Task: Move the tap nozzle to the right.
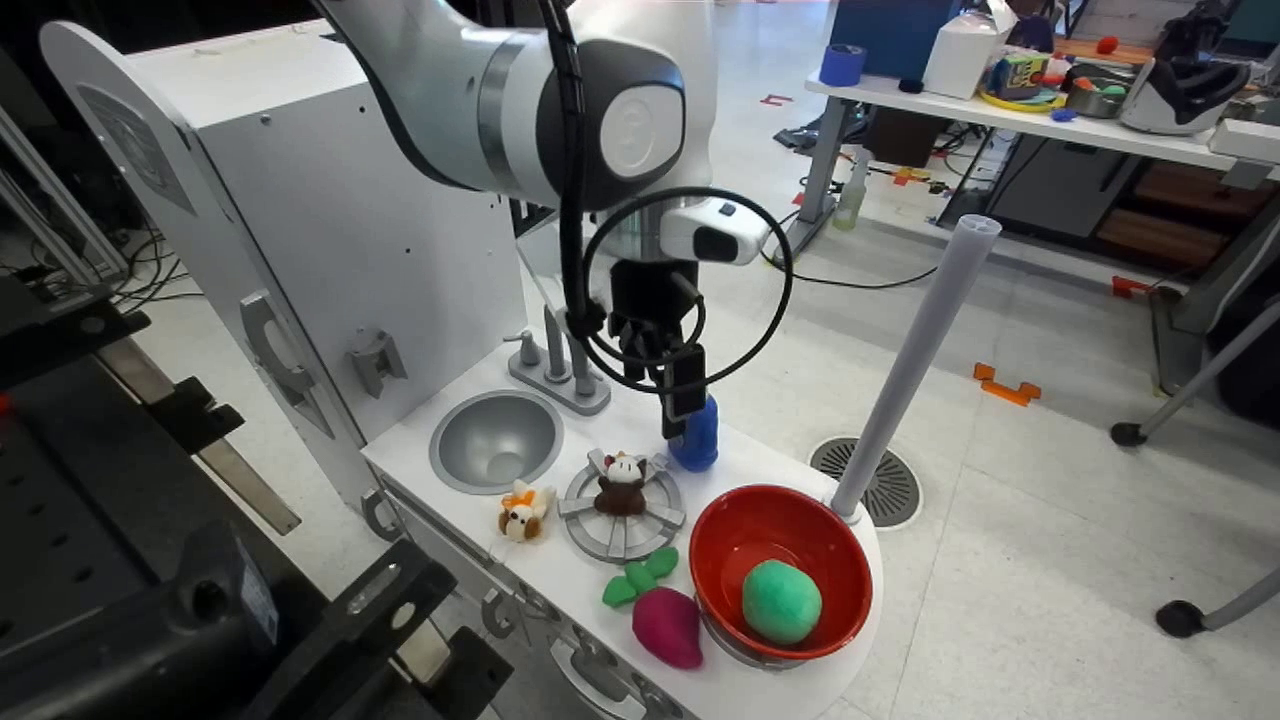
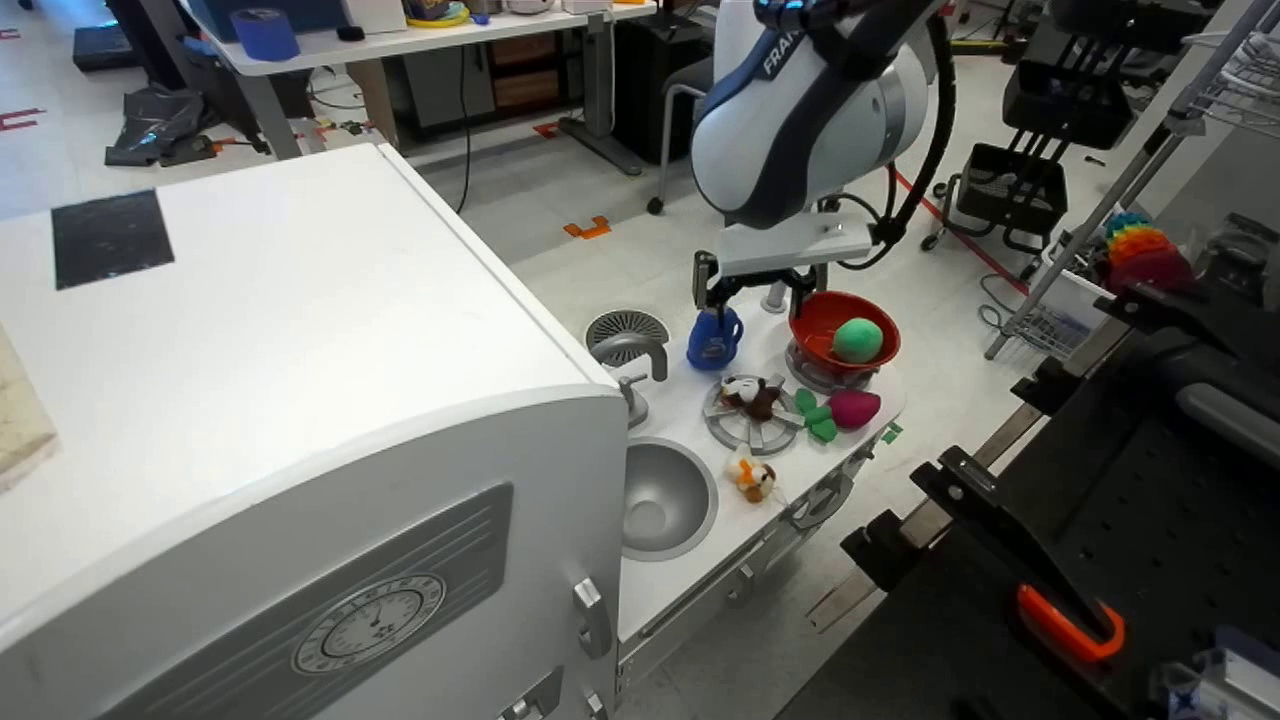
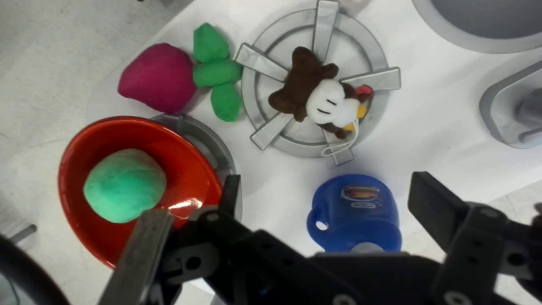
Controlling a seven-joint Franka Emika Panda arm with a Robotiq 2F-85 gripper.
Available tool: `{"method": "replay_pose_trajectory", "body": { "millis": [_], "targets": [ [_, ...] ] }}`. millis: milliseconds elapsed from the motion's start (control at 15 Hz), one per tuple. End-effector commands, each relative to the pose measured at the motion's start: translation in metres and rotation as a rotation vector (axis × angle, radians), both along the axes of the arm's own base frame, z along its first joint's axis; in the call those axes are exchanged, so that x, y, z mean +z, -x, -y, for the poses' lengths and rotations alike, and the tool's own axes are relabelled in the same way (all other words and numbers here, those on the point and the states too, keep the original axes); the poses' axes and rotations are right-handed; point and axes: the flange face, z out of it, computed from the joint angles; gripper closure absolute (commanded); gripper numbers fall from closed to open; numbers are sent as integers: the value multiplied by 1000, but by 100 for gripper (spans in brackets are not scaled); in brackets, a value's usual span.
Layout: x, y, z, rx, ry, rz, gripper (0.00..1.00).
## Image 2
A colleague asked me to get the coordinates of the black bag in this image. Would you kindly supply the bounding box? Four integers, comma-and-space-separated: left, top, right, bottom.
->
99, 83, 223, 173

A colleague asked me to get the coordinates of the white toy kitchen cabinet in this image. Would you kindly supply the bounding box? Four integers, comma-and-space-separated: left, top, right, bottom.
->
0, 141, 631, 720

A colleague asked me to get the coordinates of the white box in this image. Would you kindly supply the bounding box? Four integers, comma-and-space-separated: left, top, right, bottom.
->
1025, 262, 1120, 353

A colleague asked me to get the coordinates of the green toy food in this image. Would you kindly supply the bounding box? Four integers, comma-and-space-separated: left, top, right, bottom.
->
791, 383, 841, 446

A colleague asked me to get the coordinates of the red plastic bowl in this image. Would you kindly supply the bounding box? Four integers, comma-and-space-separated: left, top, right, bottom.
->
783, 287, 905, 383

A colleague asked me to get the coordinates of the blue cup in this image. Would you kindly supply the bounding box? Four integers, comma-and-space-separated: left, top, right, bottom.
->
686, 303, 750, 374

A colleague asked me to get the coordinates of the orange toy food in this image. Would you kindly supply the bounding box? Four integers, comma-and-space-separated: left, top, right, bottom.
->
729, 451, 780, 506

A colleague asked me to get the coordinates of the wooden drawer unit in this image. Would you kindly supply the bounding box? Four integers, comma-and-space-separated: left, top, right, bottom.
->
484, 33, 568, 120

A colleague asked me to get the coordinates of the black clamp with orange handle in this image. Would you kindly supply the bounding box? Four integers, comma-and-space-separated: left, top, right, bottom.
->
841, 445, 1131, 671

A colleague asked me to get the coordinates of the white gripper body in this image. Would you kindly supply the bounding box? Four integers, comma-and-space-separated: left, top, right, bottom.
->
709, 208, 890, 280

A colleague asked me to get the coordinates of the grey toy sink bowl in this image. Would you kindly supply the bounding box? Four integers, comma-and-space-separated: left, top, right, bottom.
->
620, 435, 723, 561

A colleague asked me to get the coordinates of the pink toy food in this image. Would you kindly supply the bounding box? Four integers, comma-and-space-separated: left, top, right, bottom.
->
828, 383, 884, 430

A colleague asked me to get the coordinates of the red cable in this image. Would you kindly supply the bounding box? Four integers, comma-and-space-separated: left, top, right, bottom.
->
890, 165, 1031, 295

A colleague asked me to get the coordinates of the green ball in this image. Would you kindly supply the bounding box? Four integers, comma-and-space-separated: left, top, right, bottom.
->
828, 317, 890, 369

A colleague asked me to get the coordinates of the brown and white toy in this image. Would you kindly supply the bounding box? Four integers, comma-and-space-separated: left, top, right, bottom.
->
715, 371, 791, 427

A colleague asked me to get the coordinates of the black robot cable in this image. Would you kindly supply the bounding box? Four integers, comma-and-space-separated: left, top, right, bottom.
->
822, 8, 966, 275

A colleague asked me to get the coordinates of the black wheeled cart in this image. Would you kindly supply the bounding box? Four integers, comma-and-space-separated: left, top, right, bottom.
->
917, 0, 1154, 258

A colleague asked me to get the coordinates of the grey round burner disc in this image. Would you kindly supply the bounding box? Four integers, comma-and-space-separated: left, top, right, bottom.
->
584, 309, 673, 371

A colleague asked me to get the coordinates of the grey office chair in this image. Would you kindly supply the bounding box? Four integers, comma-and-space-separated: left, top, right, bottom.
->
644, 49, 715, 221

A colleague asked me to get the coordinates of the grey toy stove grate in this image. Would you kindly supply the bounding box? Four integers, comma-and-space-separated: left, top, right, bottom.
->
701, 371, 808, 454

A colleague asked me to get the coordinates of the beige cloth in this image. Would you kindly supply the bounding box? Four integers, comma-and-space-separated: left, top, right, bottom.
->
0, 322, 64, 495

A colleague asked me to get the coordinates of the rainbow stacking toy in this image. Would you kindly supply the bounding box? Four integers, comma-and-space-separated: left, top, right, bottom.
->
1094, 208, 1202, 300

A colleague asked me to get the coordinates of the white toy kitchen counter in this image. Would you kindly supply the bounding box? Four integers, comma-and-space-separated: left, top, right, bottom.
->
584, 293, 913, 671

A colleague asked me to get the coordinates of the metal tripod leg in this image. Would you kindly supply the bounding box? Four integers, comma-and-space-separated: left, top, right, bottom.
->
980, 0, 1280, 364

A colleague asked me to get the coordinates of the white desk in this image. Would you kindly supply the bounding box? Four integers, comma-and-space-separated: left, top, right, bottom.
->
178, 0, 663, 179

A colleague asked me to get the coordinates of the black square panel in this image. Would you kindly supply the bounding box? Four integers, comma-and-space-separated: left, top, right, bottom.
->
49, 189, 182, 295

